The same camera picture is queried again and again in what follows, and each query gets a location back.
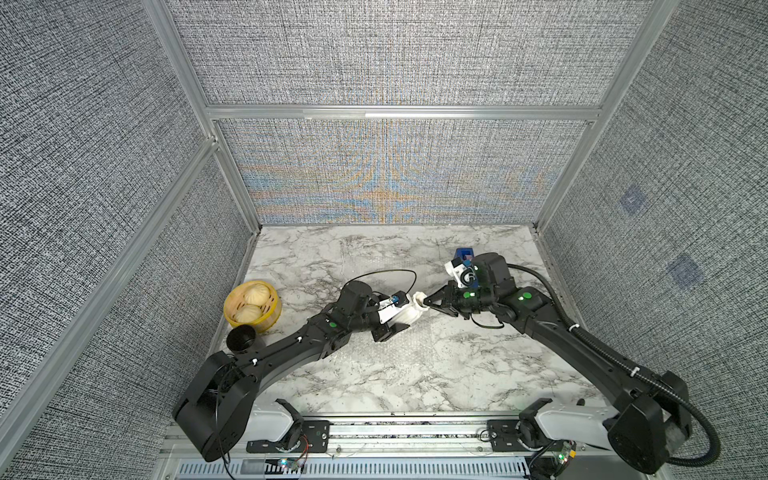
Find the blue tape dispenser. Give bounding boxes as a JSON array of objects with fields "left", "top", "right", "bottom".
[{"left": 455, "top": 247, "right": 475, "bottom": 262}]

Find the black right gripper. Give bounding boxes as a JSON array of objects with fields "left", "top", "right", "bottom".
[{"left": 422, "top": 281, "right": 500, "bottom": 319}]

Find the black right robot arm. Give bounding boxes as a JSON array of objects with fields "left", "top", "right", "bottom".
[{"left": 423, "top": 252, "right": 719, "bottom": 474}]

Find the black round cup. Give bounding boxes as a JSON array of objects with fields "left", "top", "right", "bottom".
[{"left": 225, "top": 325, "right": 263, "bottom": 354}]

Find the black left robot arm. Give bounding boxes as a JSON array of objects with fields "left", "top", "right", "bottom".
[{"left": 173, "top": 280, "right": 421, "bottom": 462}]

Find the white ribbed vase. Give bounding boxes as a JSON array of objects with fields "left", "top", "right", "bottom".
[{"left": 378, "top": 292, "right": 429, "bottom": 325}]

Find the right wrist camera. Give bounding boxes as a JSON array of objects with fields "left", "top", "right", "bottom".
[{"left": 444, "top": 258, "right": 479, "bottom": 289}]

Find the yellow bamboo steamer basket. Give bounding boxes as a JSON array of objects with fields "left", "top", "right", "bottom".
[{"left": 223, "top": 280, "right": 282, "bottom": 334}]

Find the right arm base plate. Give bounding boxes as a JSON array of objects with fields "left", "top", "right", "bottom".
[{"left": 486, "top": 419, "right": 538, "bottom": 453}]

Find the aluminium front rail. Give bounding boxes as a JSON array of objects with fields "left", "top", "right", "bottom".
[{"left": 152, "top": 413, "right": 673, "bottom": 480}]

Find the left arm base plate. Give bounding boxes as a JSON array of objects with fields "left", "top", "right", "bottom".
[{"left": 246, "top": 420, "right": 331, "bottom": 455}]

